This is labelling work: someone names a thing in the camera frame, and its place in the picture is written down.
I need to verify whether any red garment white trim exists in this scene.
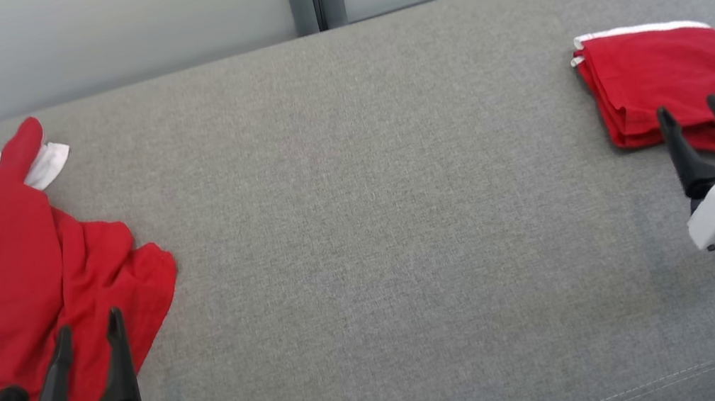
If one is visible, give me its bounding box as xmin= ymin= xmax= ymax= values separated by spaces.
xmin=565 ymin=13 xmax=715 ymax=178

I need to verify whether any red Bulls jersey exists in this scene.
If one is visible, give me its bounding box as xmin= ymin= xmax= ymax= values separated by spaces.
xmin=0 ymin=97 xmax=198 ymax=401

